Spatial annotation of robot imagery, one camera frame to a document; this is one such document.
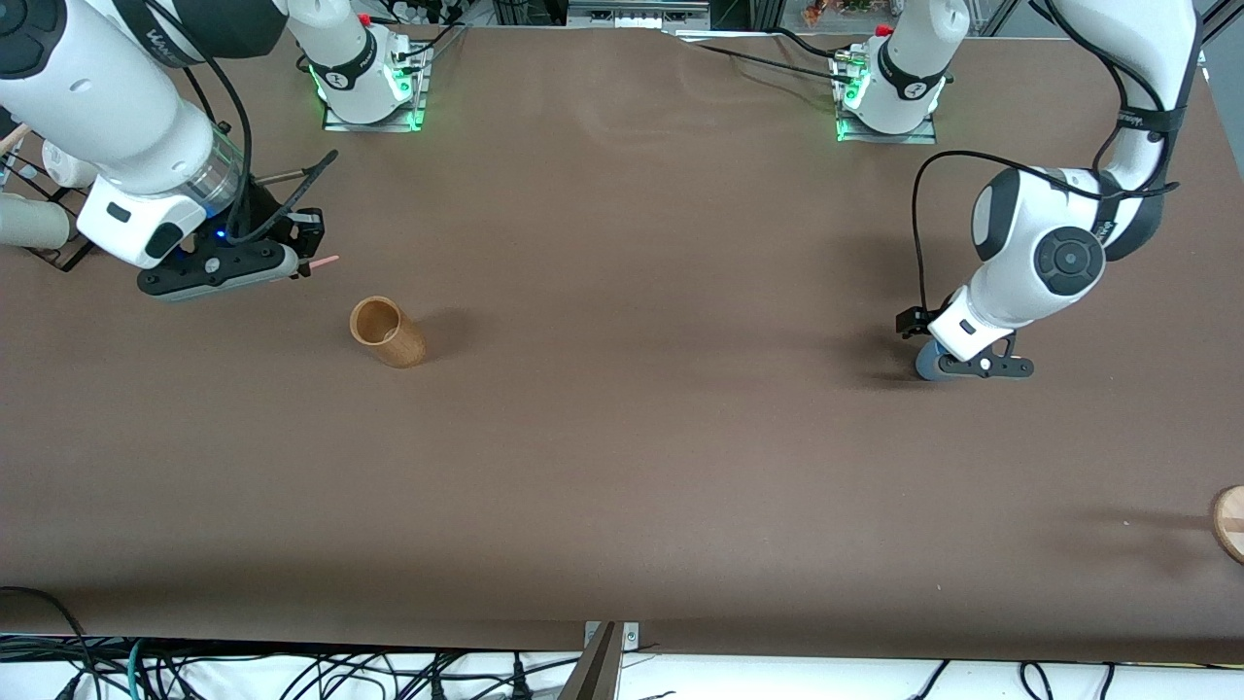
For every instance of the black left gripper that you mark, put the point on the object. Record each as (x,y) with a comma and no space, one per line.
(911,322)

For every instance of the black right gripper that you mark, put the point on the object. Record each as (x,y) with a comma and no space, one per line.
(259,211)

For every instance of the pink chopstick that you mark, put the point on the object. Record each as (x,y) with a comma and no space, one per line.
(328,262)

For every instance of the blue cup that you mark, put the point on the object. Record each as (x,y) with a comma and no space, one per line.
(928,365)

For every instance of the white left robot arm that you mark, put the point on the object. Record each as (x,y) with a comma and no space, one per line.
(1030,243)

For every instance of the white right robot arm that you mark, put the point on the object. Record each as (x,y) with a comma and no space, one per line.
(97,97)

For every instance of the brown wooden cup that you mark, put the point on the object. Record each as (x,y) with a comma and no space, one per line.
(394,340)

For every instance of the black cup rack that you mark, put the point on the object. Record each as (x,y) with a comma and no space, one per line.
(64,261)

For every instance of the white paper cup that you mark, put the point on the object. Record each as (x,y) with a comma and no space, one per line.
(34,222)
(63,167)

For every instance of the white power strip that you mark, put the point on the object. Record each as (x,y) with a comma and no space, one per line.
(428,12)

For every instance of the wooden stick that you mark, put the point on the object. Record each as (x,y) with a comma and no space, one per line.
(10,141)

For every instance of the brown table cover sheet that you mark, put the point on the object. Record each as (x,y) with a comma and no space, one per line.
(622,467)

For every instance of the round wooden disc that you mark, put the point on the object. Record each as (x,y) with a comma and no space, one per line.
(1229,525)

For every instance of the grey metal device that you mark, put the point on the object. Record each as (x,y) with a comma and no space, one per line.
(637,15)

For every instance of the dark angled metal bar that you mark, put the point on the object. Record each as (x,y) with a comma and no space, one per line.
(595,676)

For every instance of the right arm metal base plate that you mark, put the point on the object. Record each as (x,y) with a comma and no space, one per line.
(389,126)

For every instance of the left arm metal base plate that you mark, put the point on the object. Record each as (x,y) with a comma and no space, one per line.
(894,138)

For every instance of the metal table edge bracket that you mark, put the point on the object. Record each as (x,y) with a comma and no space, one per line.
(630,637)

